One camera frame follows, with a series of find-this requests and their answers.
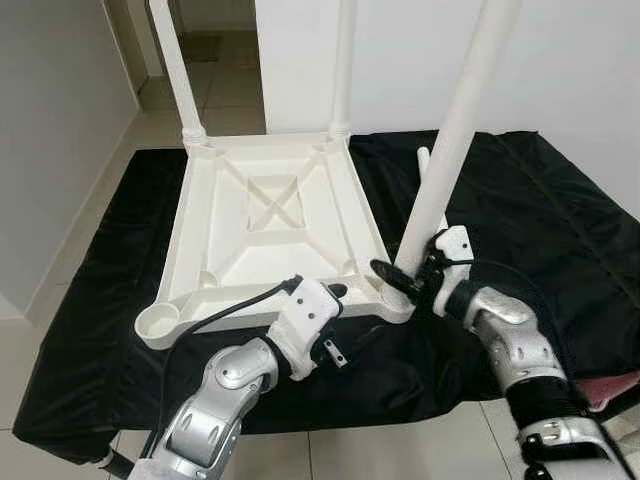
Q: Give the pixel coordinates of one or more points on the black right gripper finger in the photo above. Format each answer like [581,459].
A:
[390,270]

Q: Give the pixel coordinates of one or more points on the white plastic table top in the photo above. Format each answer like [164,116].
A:
[230,260]

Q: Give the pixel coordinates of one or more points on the white plastic table leg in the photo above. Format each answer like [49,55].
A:
[343,70]
[424,160]
[455,140]
[180,80]

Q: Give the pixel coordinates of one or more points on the black table cloth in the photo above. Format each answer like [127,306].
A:
[560,250]

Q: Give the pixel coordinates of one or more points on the black tripod leg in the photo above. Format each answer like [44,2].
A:
[115,462]

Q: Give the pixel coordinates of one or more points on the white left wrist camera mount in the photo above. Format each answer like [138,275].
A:
[310,310]

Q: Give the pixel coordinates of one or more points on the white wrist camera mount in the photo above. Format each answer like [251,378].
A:
[455,242]
[310,310]

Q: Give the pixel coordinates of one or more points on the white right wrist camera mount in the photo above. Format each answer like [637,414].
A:
[455,242]

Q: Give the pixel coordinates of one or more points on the white door frame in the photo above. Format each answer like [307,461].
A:
[130,40]

